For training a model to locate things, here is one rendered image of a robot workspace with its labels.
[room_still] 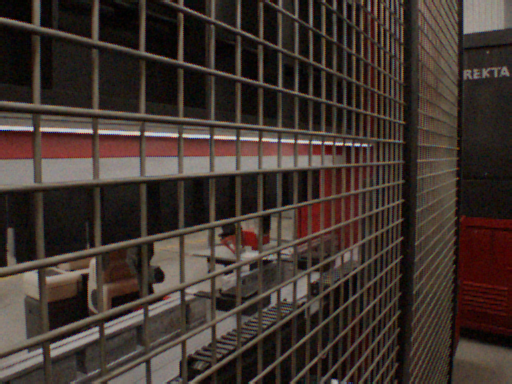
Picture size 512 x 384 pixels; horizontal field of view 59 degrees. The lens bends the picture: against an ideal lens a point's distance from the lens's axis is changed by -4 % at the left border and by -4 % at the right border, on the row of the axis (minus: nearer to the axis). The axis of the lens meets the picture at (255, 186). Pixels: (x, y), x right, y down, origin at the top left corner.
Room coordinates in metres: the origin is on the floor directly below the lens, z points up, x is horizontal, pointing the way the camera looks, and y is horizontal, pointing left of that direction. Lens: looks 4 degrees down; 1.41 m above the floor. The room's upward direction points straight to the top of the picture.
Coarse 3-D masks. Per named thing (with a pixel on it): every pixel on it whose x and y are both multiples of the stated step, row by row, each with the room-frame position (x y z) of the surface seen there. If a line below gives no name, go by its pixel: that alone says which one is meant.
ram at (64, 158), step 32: (0, 160) 0.87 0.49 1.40; (32, 160) 0.93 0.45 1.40; (64, 160) 1.00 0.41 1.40; (128, 160) 1.17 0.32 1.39; (160, 160) 1.27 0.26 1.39; (192, 160) 1.40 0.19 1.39; (224, 160) 1.55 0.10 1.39; (256, 160) 1.73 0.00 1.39; (288, 160) 1.97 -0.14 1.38; (320, 160) 2.27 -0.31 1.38
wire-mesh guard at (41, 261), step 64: (320, 0) 0.35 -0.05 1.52; (448, 0) 1.02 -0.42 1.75; (448, 64) 0.98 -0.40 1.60; (256, 128) 0.27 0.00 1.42; (448, 128) 1.02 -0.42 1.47; (0, 192) 0.13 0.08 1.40; (448, 192) 1.04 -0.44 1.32; (64, 256) 0.15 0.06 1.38; (256, 256) 0.27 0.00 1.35; (320, 256) 0.37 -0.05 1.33; (384, 256) 0.54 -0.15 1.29; (448, 256) 1.05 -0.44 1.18; (320, 320) 0.37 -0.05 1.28; (448, 320) 1.11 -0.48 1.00
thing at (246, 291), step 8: (232, 288) 1.29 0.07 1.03; (248, 288) 1.29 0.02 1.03; (256, 288) 1.29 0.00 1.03; (200, 296) 1.33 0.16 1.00; (208, 296) 1.31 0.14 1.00; (216, 296) 1.25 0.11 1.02; (224, 296) 1.25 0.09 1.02; (232, 296) 1.24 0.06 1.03; (248, 296) 1.23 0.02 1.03; (256, 296) 1.25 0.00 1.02; (216, 304) 1.25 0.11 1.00; (224, 304) 1.24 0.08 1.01; (232, 304) 1.22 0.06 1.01; (256, 304) 1.23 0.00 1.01; (264, 304) 1.27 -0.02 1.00; (248, 312) 1.20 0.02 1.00
